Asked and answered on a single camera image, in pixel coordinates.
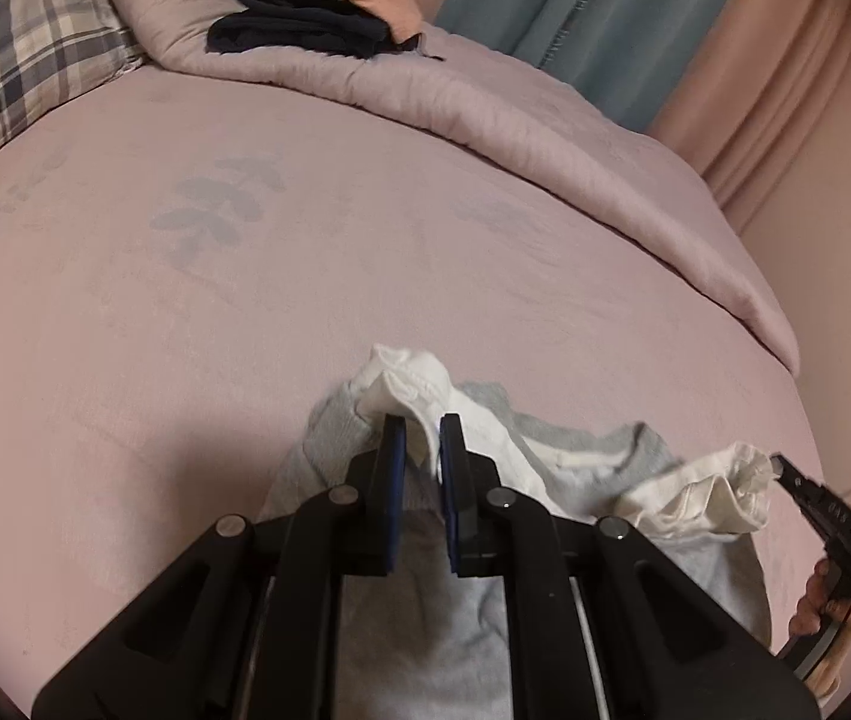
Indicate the plaid pillow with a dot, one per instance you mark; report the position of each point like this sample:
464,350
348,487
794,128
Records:
28,67

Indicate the pink printed bed sheet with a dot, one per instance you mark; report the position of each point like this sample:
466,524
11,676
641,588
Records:
208,330

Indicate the person's right hand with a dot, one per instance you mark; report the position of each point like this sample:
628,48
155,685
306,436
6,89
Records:
811,600

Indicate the grey garment with white lining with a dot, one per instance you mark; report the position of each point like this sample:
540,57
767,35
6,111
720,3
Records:
620,465

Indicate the teal curtain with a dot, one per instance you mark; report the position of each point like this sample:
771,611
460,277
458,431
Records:
605,22

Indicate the pink curtain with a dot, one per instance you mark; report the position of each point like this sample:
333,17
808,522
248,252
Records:
777,90

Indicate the pink quilted comforter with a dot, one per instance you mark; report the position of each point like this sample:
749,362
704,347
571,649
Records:
470,112

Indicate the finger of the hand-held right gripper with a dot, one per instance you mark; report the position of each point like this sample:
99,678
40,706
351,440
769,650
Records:
807,491

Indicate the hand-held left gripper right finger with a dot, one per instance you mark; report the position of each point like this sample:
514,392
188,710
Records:
449,491

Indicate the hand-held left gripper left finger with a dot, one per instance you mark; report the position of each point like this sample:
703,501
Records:
394,480

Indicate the dark navy folded clothes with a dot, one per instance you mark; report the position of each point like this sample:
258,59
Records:
298,22

